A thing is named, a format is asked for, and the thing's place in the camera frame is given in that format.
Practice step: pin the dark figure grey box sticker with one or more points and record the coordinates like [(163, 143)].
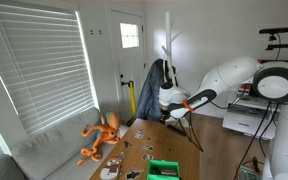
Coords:
[(147, 147)]

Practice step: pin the black stereo camera bar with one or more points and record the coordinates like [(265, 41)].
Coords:
[(274, 30)]

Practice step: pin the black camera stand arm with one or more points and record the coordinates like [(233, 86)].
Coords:
[(285, 45)]

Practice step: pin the white door with window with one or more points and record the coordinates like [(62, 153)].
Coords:
[(130, 63)]

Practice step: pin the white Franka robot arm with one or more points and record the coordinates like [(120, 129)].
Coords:
[(230, 71)]

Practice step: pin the blue grey puffer jacket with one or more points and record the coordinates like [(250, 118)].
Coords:
[(150, 96)]

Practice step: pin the grey fabric sofa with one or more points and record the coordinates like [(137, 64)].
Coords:
[(47, 150)]

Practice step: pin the yellow black stick tool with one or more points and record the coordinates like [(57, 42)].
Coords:
[(132, 100)]

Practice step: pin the green plastic box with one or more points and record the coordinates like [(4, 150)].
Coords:
[(164, 165)]

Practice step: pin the black white character sticker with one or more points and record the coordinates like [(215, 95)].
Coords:
[(134, 174)]

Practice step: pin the large white window blinds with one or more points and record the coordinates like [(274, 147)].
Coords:
[(40, 70)]

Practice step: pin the dark figure yellow face sticker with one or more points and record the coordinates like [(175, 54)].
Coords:
[(127, 144)]

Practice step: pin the white coat rack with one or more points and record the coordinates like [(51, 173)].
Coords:
[(168, 36)]

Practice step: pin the orange octopus plush toy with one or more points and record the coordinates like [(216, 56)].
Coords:
[(105, 131)]

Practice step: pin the white teal figure sticker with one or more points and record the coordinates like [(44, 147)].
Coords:
[(139, 136)]

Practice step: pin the green haired character sticker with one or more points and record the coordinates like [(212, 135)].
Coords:
[(147, 157)]

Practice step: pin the small white green sticker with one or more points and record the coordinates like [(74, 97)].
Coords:
[(139, 131)]

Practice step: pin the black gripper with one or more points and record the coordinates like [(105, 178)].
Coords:
[(165, 115)]

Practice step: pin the white low cabinet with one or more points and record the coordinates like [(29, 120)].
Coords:
[(244, 123)]

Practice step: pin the green electronics board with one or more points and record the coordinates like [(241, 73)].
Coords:
[(249, 173)]

